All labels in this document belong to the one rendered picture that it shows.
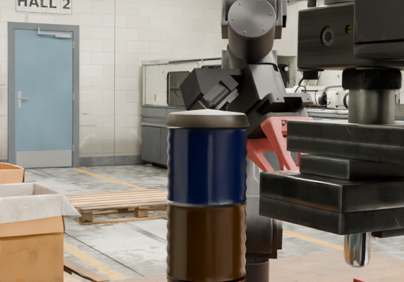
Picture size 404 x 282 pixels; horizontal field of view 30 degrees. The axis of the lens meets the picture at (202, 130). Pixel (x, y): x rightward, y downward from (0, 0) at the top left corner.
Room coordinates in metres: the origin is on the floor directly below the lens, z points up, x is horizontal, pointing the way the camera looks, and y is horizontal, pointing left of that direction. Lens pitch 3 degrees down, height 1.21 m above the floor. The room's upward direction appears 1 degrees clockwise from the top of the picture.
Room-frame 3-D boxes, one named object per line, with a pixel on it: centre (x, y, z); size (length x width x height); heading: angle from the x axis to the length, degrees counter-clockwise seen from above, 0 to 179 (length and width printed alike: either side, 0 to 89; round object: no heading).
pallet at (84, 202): (7.39, 0.79, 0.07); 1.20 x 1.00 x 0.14; 120
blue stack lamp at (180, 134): (0.35, 0.00, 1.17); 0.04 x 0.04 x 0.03
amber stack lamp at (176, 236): (0.35, 0.00, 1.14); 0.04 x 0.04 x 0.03
